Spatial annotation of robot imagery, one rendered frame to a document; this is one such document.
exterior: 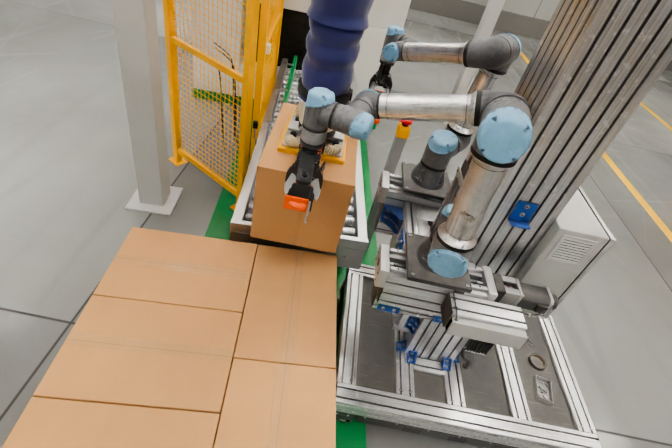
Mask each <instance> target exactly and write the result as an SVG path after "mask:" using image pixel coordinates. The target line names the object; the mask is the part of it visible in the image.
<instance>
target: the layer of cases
mask: <svg viewBox="0 0 672 448"><path fill-rule="evenodd" d="M257 246H258V249H257ZM336 315H337V256H336V255H330V254H323V253H316V252H309V251H302V250H294V249H287V248H280V247H273V246H266V245H257V244H252V243H245V242H238V241H231V240H223V239H216V238H209V237H202V236H195V235H188V234H181V233H174V232H167V231H159V230H152V229H145V228H138V227H132V229H131V231H130V232H129V234H128V236H127V237H126V239H125V241H124V242H123V244H122V246H121V247H120V249H119V251H118V253H117V254H116V256H115V258H114V259H113V261H112V263H111V264H110V266H109V268H108V269H107V271H106V273H105V274H104V276H103V278H102V279H101V281H100V283H99V285H98V286H97V288H96V290H95V291H94V293H93V295H92V296H91V298H90V300H89V301H88V303H87V305H86V306H85V308H84V310H83V312H82V313H81V315H80V317H79V318H78V320H77V322H76V323H75V325H74V327H73V328H72V330H71V332H70V333H69V335H68V337H67V338H66V340H65V342H64V344H63V345H62V347H61V349H60V350H59V352H58V354H57V355H56V357H55V359H54V360H53V362H52V364H51V365H50V367H49V369H48V370H47V372H46V374H45V376H44V377H43V379H42V381H41V382H40V384H39V386H38V387H37V389H36V391H35V392H34V394H33V396H34V397H32V398H31V399H30V401H29V402H28V404H27V406H26V408H25V409H24V411H23V413H22V414H21V416H20V418H19V419H18V421H17V423H16V424H15V426H14V428H13V429H12V431H11V433H10V434H9V436H8V438H7V440H6V441H5V443H4V445H3V446H2V448H336V370H335V369H336Z"/></svg>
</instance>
